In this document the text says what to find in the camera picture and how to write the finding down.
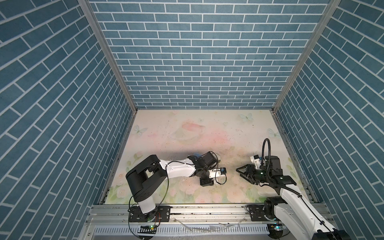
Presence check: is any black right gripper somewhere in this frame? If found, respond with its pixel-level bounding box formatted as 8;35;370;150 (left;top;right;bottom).
236;163;271;185

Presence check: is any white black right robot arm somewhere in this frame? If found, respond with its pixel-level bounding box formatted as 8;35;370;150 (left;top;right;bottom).
236;155;351;240

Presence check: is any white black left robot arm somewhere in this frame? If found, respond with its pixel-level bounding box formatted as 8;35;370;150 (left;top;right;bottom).
126;152;227;215

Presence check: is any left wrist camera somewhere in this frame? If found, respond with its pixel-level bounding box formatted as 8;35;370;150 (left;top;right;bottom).
209;168;227;179

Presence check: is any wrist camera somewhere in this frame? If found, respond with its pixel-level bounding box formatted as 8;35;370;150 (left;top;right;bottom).
209;168;227;179
250;155;262;169

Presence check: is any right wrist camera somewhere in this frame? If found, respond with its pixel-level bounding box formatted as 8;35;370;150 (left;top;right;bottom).
250;155;262;169

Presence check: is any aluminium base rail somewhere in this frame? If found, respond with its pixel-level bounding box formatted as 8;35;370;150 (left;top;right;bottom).
79;203;340;240

